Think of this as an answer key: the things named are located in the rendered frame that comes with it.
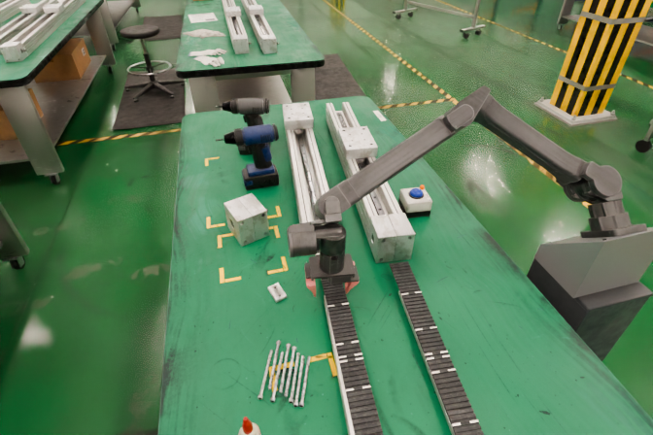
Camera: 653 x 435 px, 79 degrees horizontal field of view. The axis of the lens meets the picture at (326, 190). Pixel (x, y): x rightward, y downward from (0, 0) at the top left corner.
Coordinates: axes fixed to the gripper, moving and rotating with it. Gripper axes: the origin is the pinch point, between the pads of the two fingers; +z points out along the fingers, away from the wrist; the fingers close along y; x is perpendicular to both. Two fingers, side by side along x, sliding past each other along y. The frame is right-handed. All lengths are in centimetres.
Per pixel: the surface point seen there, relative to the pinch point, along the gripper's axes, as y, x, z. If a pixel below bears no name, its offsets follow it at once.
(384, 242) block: -15.6, -10.0, -5.4
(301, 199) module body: 4.5, -30.5, -5.8
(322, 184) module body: -2.5, -37.6, -5.9
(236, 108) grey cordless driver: 24, -74, -16
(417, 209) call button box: -31.0, -27.4, -1.6
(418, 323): -18.2, 12.3, -0.9
